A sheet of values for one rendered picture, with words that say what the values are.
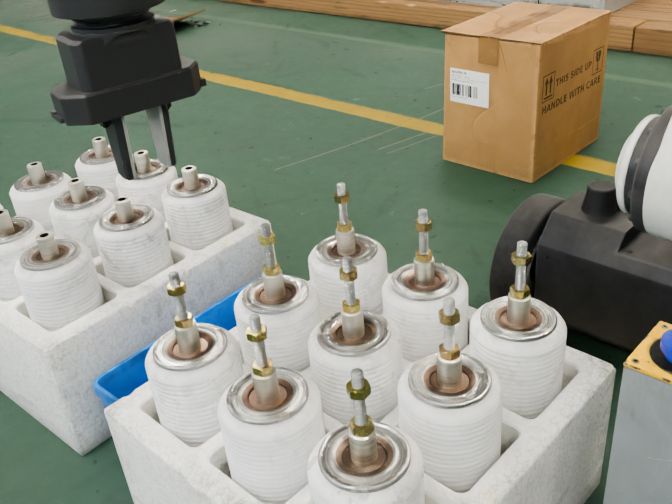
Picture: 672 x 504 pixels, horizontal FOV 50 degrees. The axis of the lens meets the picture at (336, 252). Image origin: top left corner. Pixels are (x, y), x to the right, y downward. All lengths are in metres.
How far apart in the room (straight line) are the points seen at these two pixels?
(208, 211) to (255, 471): 0.49
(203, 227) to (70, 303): 0.23
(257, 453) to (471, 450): 0.19
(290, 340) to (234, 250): 0.32
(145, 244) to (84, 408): 0.23
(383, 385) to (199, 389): 0.18
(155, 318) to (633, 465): 0.64
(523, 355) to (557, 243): 0.33
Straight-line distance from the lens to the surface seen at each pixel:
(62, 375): 0.98
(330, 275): 0.85
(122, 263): 1.03
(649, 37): 2.53
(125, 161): 0.64
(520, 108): 1.57
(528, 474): 0.72
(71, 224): 1.11
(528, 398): 0.76
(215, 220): 1.08
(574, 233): 1.03
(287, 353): 0.80
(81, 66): 0.60
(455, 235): 1.41
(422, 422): 0.66
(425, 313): 0.78
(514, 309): 0.74
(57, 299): 0.98
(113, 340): 1.00
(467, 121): 1.66
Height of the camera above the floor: 0.69
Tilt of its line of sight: 30 degrees down
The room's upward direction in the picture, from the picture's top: 6 degrees counter-clockwise
